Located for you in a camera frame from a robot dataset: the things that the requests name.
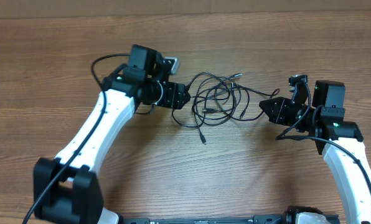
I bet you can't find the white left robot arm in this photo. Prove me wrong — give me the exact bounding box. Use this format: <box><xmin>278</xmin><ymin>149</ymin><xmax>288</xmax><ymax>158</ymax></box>
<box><xmin>23</xmin><ymin>45</ymin><xmax>190</xmax><ymax>224</ymax></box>

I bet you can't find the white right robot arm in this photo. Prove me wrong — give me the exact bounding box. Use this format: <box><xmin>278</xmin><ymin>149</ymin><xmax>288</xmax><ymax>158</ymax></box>
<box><xmin>259</xmin><ymin>77</ymin><xmax>371</xmax><ymax>223</ymax></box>

